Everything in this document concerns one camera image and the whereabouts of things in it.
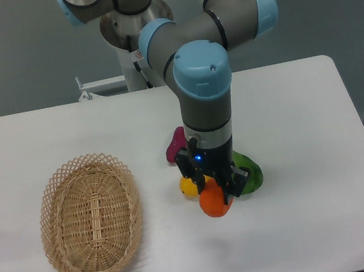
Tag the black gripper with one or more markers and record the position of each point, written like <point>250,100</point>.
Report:
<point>196,163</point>

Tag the orange fruit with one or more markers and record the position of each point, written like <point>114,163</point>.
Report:
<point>212,200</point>

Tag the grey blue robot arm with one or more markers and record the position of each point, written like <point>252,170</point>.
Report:
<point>192,59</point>

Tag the yellow lemon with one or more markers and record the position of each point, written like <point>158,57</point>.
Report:
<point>188,188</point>

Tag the green pepper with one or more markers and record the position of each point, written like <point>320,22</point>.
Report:
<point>256,176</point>

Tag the magenta toy vegetable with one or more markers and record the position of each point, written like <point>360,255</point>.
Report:
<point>177,142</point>

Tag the oval wicker basket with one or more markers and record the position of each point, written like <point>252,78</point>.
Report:
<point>91,215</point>

